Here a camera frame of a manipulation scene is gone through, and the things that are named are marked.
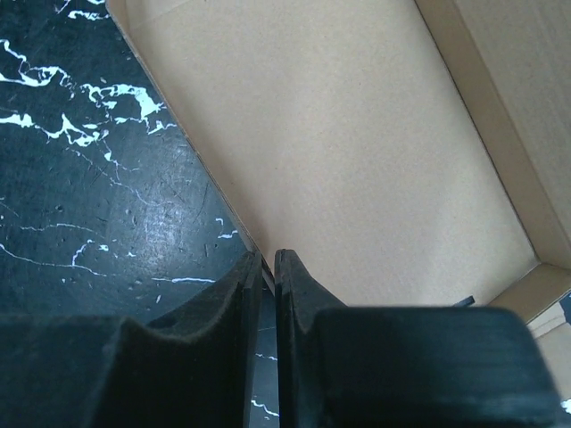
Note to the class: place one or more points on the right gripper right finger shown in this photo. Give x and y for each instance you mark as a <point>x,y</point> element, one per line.
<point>453,366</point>

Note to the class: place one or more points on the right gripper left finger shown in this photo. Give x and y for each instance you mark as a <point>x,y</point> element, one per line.
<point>192,367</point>

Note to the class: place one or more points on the cardboard box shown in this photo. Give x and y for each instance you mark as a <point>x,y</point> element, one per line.
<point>410,152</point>

